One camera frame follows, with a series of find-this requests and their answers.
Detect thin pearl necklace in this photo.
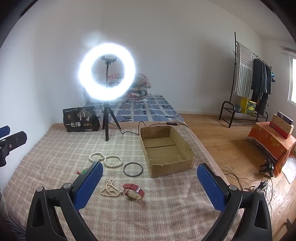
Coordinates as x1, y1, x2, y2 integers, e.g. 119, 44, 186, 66
99, 178, 123, 198

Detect thick twisted pearl necklace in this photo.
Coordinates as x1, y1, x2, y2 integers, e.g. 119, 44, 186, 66
88, 151, 124, 169

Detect red leather strap watch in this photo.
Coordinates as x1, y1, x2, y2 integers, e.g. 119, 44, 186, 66
123, 183, 145, 201

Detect dark thin bangle ring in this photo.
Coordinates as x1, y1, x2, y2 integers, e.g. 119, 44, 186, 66
123, 162, 144, 178

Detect black printed gift bag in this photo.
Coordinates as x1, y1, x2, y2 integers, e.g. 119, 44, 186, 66
63, 106, 100, 132

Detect orange cloth covered table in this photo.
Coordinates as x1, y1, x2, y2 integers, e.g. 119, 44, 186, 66
247, 122, 295, 177

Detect pink plaid blanket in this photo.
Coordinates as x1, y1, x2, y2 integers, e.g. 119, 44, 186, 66
3, 126, 220, 240

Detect red brown gift box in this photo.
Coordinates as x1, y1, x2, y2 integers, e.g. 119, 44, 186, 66
269, 114, 294, 139

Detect black tripod stand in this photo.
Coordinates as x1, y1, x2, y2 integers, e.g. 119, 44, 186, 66
99, 64, 122, 142

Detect open cardboard box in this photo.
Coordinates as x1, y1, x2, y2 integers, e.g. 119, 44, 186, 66
140, 126, 195, 178

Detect yellow crate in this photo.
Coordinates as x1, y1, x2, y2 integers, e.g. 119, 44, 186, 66
240, 98, 256, 115

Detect black clothes rack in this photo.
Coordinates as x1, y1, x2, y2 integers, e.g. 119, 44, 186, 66
219, 38, 275, 128

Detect black phone holder clamp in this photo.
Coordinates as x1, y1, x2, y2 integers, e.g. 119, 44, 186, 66
101, 55, 117, 66

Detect window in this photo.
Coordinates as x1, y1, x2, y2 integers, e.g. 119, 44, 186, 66
288, 56, 296, 105

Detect striped hanging towel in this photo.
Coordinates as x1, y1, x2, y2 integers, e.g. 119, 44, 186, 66
234, 42, 253, 99

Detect dark hanging clothes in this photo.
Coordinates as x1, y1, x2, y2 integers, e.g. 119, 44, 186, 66
251, 59, 271, 115

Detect folded floral quilt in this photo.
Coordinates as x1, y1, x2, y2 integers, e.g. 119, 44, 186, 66
107, 73, 151, 101

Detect blue patterned bed sheet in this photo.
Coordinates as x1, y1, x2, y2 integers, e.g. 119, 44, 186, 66
97, 93, 186, 123

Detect floor power strip cables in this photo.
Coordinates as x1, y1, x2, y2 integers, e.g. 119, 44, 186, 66
222, 157, 278, 209

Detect white ring light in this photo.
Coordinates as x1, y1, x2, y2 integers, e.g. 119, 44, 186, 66
78, 43, 135, 101

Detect black ring light cable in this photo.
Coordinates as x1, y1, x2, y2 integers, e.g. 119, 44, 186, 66
108, 121, 190, 140

